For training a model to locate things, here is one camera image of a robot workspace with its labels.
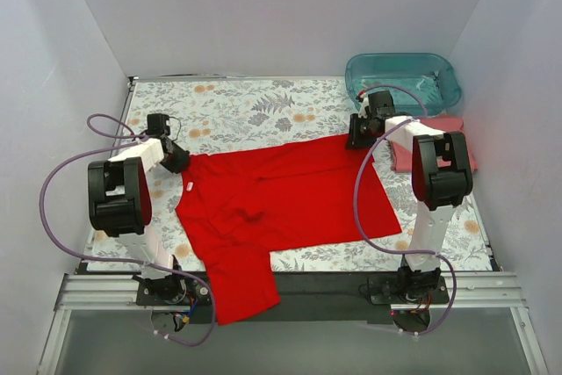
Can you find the aluminium frame rail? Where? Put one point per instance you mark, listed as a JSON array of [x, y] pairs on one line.
[[486, 289]]

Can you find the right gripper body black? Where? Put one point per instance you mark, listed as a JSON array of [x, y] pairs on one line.
[[356, 136]]

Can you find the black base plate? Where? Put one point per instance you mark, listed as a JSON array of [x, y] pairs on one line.
[[316, 296]]

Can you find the folded pink t shirt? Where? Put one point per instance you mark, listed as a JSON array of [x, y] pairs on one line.
[[402, 157]]

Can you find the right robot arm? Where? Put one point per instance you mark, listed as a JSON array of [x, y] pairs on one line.
[[441, 177]]

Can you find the teal plastic bin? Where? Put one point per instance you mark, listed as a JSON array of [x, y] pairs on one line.
[[412, 78]]

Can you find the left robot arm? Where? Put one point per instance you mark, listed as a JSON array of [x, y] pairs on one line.
[[120, 205]]

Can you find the red t shirt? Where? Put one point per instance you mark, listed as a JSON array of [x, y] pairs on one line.
[[239, 207]]

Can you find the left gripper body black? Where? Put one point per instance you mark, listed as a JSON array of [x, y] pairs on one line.
[[178, 160]]

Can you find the floral tablecloth mat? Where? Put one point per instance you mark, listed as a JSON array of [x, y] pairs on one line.
[[230, 115]]

